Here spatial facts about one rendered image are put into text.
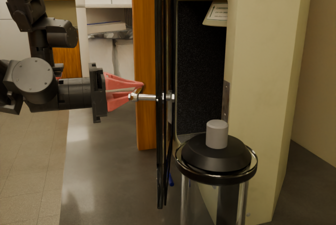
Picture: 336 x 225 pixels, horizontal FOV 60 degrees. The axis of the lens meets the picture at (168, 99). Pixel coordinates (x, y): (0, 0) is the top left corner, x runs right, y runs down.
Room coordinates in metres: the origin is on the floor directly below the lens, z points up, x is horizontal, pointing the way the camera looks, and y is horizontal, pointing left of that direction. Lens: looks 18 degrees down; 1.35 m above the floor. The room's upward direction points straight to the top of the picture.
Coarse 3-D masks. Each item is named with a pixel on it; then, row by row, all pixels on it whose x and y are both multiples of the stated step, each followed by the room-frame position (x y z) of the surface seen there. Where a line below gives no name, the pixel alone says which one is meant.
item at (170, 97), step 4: (168, 92) 0.49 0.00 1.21; (168, 96) 0.48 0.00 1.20; (172, 96) 0.48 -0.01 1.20; (168, 100) 0.48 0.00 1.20; (172, 100) 0.48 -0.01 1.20; (168, 104) 0.49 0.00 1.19; (168, 108) 0.49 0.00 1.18; (168, 112) 0.49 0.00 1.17; (168, 116) 0.49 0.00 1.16; (168, 120) 0.49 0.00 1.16
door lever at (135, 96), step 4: (144, 84) 0.56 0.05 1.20; (136, 88) 0.52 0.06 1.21; (140, 88) 0.52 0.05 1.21; (144, 88) 0.55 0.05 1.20; (132, 92) 0.49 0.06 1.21; (136, 92) 0.49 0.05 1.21; (140, 92) 0.50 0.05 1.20; (128, 96) 0.49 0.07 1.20; (132, 96) 0.48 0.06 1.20; (136, 96) 0.48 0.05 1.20; (140, 96) 0.48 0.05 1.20; (144, 96) 0.48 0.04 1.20; (148, 96) 0.48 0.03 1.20; (152, 96) 0.48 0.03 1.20; (132, 100) 0.48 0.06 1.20; (136, 100) 0.48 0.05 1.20
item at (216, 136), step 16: (208, 128) 0.34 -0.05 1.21; (224, 128) 0.33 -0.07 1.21; (192, 144) 0.34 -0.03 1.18; (208, 144) 0.34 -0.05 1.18; (224, 144) 0.34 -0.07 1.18; (240, 144) 0.34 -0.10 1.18; (192, 160) 0.32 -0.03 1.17; (208, 160) 0.31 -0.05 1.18; (224, 160) 0.31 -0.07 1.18; (240, 160) 0.31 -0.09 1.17
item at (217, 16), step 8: (216, 0) 0.59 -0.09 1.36; (224, 0) 0.57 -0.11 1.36; (216, 8) 0.58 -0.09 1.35; (224, 8) 0.56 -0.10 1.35; (208, 16) 0.59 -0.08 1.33; (216, 16) 0.57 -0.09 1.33; (224, 16) 0.55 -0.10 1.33; (208, 24) 0.58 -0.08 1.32; (216, 24) 0.56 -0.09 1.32; (224, 24) 0.55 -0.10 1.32
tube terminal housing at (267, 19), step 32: (192, 0) 0.73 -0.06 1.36; (256, 0) 0.46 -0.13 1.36; (288, 0) 0.47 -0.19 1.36; (256, 32) 0.46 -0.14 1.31; (288, 32) 0.48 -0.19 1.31; (224, 64) 0.48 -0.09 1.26; (256, 64) 0.46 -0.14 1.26; (288, 64) 0.48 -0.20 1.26; (256, 96) 0.46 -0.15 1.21; (288, 96) 0.49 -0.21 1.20; (256, 128) 0.47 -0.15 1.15; (288, 128) 0.57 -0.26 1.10; (256, 192) 0.47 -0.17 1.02
